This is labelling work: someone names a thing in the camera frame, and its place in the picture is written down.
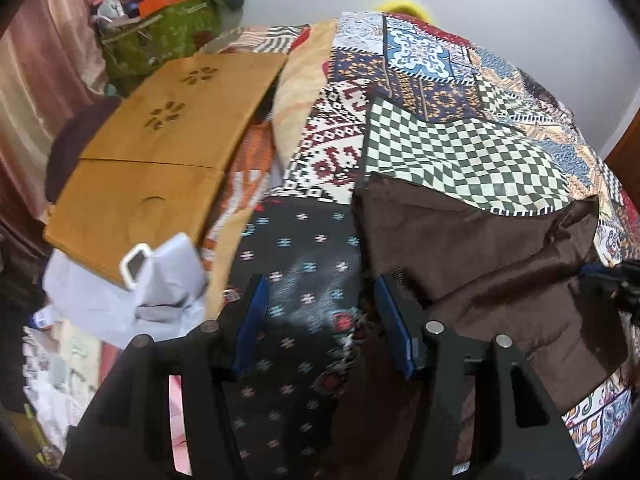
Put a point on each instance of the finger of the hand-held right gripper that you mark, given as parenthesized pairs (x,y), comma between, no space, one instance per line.
(632,305)
(597,271)

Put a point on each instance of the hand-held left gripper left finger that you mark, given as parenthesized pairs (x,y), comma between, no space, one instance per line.
(250,320)

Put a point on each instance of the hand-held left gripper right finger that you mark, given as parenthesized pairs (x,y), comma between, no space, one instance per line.
(392,320)

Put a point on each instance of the brown shirt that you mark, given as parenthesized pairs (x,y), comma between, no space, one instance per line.
(475,260)

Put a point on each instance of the white plastic bag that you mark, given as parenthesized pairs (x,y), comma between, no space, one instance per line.
(165,285)

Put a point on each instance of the wooden door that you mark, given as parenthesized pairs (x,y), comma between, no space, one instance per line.
(625,160)

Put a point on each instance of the patchwork patterned blanket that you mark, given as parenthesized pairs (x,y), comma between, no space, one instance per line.
(450,150)

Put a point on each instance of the wooden lap tray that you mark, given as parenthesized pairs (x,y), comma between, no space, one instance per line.
(170,150)

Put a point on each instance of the pale floral cloth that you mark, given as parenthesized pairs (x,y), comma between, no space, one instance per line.
(55,375)

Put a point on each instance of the beige orange patterned cloth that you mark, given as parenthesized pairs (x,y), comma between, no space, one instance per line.
(295,95)

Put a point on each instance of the green patterned bag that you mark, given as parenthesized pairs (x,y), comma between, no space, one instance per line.
(160,40)

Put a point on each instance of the yellow foam tube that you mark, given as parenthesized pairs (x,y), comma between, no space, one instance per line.
(402,5)

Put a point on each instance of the orange box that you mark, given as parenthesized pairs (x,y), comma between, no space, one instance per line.
(165,0)

